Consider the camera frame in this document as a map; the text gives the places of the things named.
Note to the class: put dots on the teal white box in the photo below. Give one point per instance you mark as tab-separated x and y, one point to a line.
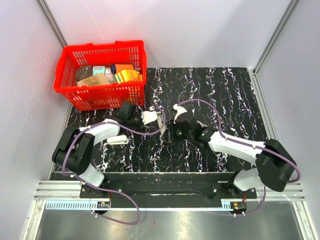
98	70

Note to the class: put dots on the pink white small box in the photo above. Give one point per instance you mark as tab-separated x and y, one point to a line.
109	75

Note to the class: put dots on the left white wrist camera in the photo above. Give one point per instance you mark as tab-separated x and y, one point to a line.
148	117

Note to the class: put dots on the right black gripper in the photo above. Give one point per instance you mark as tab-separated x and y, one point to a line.
169	136

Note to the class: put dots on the red plastic shopping basket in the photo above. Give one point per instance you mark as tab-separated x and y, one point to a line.
89	98

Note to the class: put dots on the brown round cookie pack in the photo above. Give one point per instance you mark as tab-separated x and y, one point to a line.
83	72

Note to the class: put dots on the yellow orange snack box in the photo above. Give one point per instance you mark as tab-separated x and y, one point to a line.
125	76

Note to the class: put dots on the aluminium frame rail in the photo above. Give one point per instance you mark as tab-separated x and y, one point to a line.
70	190

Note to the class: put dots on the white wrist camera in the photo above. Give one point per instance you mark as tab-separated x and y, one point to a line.
148	117
178	111

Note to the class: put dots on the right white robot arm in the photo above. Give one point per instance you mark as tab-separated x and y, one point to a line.
273	165

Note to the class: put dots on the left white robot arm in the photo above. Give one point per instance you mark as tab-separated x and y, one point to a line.
75	147

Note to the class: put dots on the orange bottle blue cap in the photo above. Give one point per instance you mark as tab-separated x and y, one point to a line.
116	68

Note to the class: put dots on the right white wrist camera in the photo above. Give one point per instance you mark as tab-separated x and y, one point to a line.
178	111

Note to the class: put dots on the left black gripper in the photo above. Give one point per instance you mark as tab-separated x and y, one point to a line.
138	113

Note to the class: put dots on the brown cardboard box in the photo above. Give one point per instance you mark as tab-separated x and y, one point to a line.
95	80

